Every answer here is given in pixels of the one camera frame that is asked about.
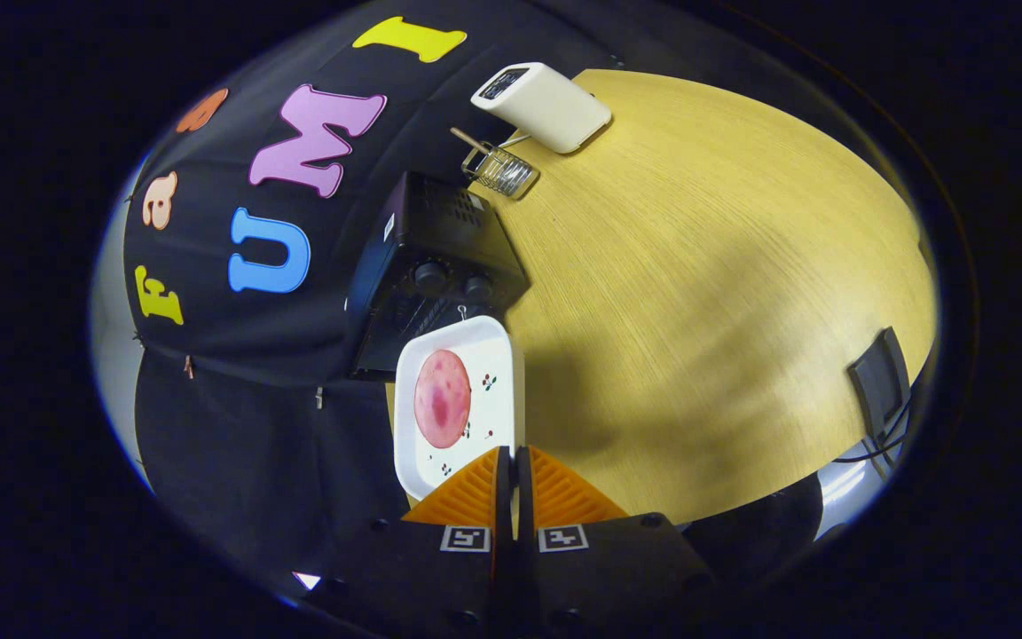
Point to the white square plate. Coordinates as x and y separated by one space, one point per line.
493 417

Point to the pink ham slice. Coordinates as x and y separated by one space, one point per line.
442 399

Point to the black flat panel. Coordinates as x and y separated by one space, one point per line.
879 386

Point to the white toaster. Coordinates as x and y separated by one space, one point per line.
546 106

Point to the black backdrop cloth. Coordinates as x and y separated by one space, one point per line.
236 426

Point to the black toaster oven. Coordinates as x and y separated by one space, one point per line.
440 240

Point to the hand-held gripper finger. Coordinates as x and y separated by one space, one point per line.
522 497
502 497

